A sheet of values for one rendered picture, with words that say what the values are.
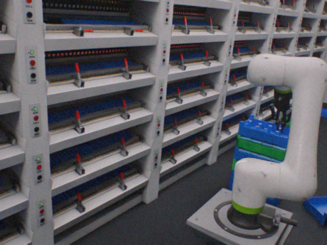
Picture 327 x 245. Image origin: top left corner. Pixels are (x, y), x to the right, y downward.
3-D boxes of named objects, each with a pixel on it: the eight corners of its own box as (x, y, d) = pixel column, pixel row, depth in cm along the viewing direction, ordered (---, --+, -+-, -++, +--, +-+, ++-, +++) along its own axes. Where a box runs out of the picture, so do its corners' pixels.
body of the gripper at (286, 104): (272, 99, 169) (271, 113, 175) (288, 102, 165) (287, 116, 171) (277, 91, 174) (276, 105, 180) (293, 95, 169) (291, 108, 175)
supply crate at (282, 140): (297, 138, 190) (300, 126, 187) (289, 148, 174) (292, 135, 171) (249, 125, 205) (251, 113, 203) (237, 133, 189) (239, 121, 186)
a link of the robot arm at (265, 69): (282, 87, 115) (287, 52, 113) (246, 83, 118) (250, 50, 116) (277, 88, 132) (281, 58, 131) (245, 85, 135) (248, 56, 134)
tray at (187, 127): (213, 125, 227) (221, 108, 220) (159, 148, 181) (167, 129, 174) (191, 111, 236) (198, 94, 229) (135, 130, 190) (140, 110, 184)
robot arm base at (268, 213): (296, 221, 126) (299, 208, 124) (293, 244, 114) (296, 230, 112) (231, 203, 137) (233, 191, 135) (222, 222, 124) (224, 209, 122)
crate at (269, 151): (294, 150, 193) (297, 138, 190) (286, 162, 177) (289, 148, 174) (247, 137, 208) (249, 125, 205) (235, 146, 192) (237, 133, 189)
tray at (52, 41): (156, 44, 154) (162, 26, 150) (42, 51, 109) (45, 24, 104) (128, 29, 163) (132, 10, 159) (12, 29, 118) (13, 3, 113)
